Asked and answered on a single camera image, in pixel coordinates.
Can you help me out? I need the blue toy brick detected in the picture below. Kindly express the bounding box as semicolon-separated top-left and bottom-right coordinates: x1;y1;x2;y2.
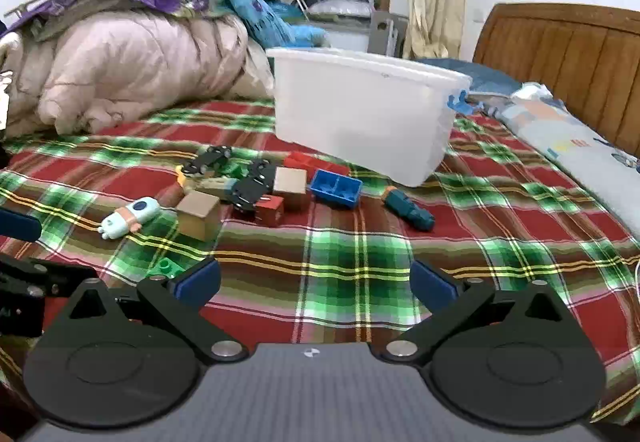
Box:
309;169;363;209

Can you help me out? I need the grey-brown folded cloth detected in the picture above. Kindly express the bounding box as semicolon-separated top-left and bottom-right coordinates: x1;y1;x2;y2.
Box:
7;0;151;40

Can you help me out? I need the blue pillow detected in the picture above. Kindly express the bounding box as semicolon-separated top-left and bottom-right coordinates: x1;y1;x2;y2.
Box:
417;58;521;96

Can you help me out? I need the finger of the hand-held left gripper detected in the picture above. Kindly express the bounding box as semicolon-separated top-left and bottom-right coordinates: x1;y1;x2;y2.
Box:
0;208;42;242
0;255;101;303

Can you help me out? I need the white plastic container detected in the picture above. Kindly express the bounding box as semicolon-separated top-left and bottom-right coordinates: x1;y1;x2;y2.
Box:
266;47;473;188

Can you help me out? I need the small green toy brick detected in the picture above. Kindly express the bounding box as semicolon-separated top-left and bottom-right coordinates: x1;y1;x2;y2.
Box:
146;259;182;280

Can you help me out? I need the wooden headboard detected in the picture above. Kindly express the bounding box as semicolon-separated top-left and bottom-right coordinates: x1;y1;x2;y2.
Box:
472;2;640;240

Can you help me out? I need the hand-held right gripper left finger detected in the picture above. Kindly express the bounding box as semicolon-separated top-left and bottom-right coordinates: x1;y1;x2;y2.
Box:
50;257;248;364

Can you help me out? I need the pale blue toy figure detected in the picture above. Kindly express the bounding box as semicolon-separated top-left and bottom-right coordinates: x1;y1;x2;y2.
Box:
100;197;160;240

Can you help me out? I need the red toy brick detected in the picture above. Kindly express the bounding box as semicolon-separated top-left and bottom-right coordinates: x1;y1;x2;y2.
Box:
284;151;351;180

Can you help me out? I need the teal toy vehicle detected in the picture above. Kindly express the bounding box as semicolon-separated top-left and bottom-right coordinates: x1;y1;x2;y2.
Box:
382;187;436;230

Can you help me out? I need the white pink pillow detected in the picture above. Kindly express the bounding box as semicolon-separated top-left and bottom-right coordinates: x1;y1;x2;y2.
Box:
306;0;376;18

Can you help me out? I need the grey board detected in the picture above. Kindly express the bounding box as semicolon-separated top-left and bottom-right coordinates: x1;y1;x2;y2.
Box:
369;11;410;57

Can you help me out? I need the black toy car chassis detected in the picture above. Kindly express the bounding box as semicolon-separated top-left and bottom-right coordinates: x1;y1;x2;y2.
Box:
230;161;277;218
181;145;233;175

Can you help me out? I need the pink quilt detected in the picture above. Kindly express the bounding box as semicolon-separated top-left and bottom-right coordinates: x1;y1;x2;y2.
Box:
0;12;276;138

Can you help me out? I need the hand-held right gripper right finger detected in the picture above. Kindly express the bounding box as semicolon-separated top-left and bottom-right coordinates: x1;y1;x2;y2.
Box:
382;259;581;367

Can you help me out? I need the red green plaid bed sheet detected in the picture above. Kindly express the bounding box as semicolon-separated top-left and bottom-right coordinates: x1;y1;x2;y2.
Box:
0;100;640;425

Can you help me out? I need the red wooden cube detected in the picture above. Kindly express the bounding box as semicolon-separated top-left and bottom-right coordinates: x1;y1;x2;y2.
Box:
255;195;286;228

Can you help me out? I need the beige teal toy figure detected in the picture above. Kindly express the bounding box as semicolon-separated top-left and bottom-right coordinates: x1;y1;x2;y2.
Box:
189;176;236;199

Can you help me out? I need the patchwork print pillow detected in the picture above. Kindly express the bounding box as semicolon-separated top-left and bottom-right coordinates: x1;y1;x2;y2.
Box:
492;82;640;223

